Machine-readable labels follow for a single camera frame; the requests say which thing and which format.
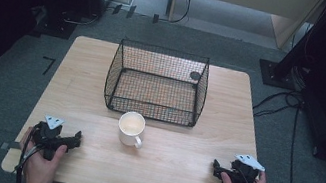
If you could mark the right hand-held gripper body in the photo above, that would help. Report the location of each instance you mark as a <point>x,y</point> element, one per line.
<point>244,175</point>

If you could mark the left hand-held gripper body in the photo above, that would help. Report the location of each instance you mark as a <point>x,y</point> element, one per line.
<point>49,137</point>

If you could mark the white cup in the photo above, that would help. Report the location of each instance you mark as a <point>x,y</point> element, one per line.
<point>130,128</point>

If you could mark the person's left hand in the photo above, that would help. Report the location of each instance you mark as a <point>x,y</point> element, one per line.
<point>39,167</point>

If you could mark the grey tape piece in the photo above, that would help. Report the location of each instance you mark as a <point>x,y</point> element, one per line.
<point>9,146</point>

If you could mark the black stand base plate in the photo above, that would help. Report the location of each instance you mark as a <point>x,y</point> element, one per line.
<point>55,27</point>
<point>272,73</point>

